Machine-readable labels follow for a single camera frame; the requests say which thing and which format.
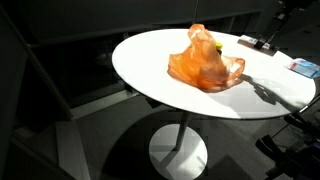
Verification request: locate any yellow green small object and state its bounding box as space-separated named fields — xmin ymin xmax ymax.
xmin=216 ymin=42 xmax=223 ymax=50

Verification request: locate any white round table base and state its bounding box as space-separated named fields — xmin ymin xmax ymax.
xmin=149 ymin=124 xmax=208 ymax=180

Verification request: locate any orange plastic bag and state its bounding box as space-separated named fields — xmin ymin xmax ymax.
xmin=167 ymin=24 xmax=246 ymax=92

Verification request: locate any blue tissue packet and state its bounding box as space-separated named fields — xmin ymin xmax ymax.
xmin=288 ymin=58 xmax=320 ymax=79

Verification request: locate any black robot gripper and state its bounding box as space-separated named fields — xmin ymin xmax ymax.
xmin=254 ymin=8 xmax=293 ymax=50

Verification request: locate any table pedestal pole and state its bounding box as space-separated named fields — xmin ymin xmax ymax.
xmin=175 ymin=112 xmax=190 ymax=151

